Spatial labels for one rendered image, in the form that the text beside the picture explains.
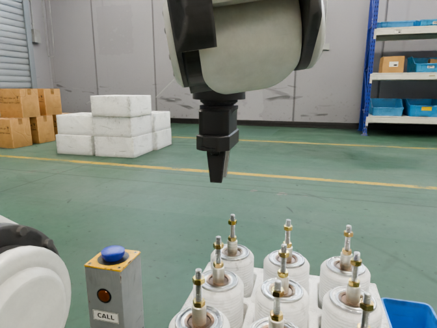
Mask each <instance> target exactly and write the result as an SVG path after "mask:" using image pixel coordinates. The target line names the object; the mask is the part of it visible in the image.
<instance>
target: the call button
mask: <svg viewBox="0 0 437 328"><path fill-rule="evenodd" d="M124 254H125V249H124V247H122V246H120V245H111V246H108V247H106V248H104V249H103V250H102V251H101V257H102V258H104V260H105V261H107V262H115V261H118V260H120V259H122V257H123V255H124Z"/></svg>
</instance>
